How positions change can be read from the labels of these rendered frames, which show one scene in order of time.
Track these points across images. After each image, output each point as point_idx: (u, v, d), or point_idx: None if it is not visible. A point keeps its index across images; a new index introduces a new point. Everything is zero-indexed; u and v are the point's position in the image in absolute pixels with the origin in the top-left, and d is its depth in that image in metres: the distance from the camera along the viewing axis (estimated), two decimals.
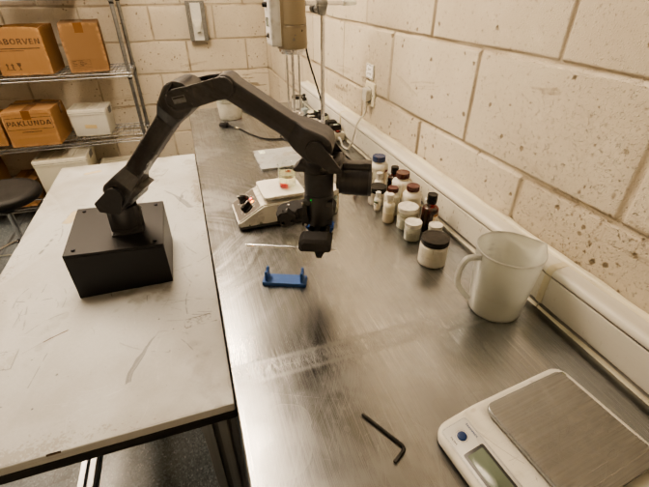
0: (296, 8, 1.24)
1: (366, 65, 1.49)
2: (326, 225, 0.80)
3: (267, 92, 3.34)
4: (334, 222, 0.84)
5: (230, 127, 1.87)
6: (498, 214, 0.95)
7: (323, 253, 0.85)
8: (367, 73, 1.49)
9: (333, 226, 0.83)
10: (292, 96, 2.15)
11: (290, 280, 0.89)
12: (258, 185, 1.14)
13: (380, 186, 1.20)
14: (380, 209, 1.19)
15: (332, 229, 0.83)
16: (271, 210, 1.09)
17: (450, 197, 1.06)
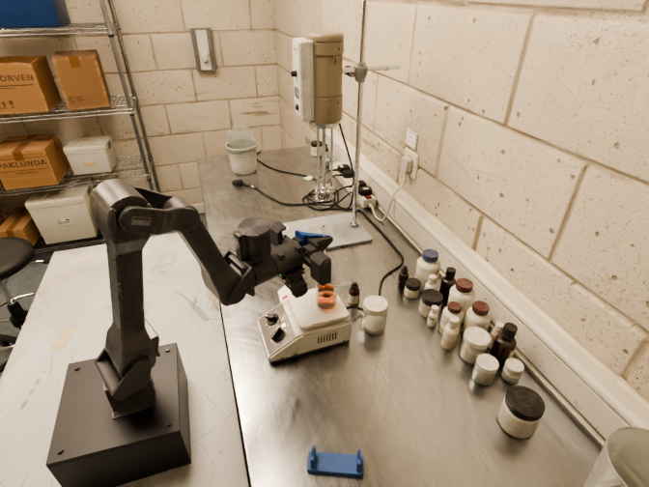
0: (331, 78, 1.04)
1: (407, 131, 1.28)
2: (301, 247, 0.79)
3: (276, 121, 3.14)
4: (296, 230, 0.82)
5: (244, 185, 1.67)
6: (604, 368, 0.75)
7: (328, 237, 0.84)
8: (408, 141, 1.29)
9: (300, 233, 0.81)
10: (311, 142, 1.95)
11: (342, 466, 0.69)
12: (290, 301, 0.93)
13: (436, 295, 1.00)
14: (436, 324, 0.99)
15: (303, 234, 0.81)
16: (308, 339, 0.88)
17: (530, 328, 0.85)
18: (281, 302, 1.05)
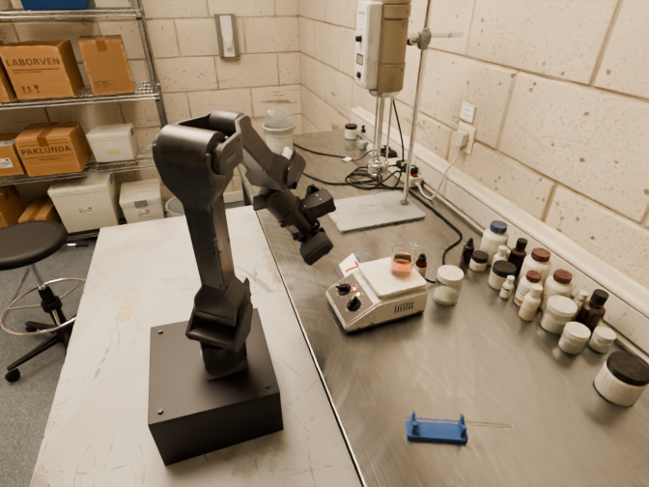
0: (398, 43, 1.01)
1: (462, 104, 1.25)
2: None
3: (297, 110, 3.10)
4: None
5: None
6: None
7: None
8: (463, 114, 1.26)
9: (300, 246, 0.81)
10: (346, 125, 1.91)
11: (444, 432, 0.66)
12: (362, 271, 0.90)
13: (508, 266, 0.97)
14: (510, 296, 0.95)
15: (301, 245, 0.81)
16: (385, 308, 0.85)
17: (620, 295, 0.82)
18: (345, 275, 1.02)
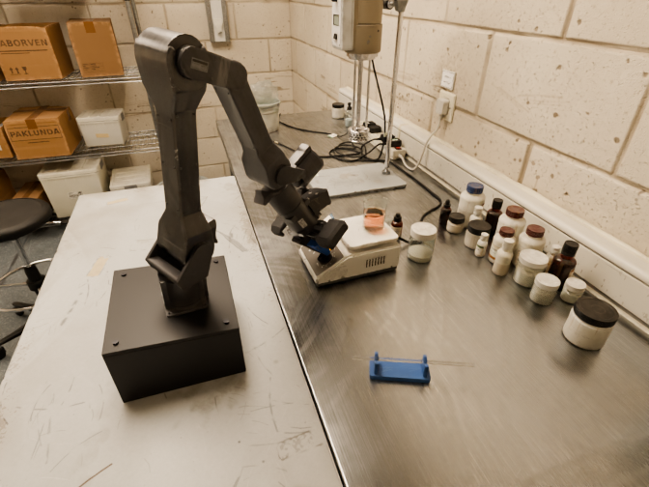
0: (373, 2, 1.00)
1: (442, 71, 1.25)
2: None
3: (289, 97, 3.10)
4: (314, 247, 0.78)
5: None
6: None
7: (319, 252, 0.85)
8: (443, 82, 1.25)
9: (309, 245, 0.79)
10: (332, 103, 1.91)
11: (407, 372, 0.65)
12: None
13: (483, 224, 0.96)
14: (484, 254, 0.95)
15: (308, 245, 0.80)
16: (356, 261, 0.84)
17: (591, 246, 0.82)
18: None
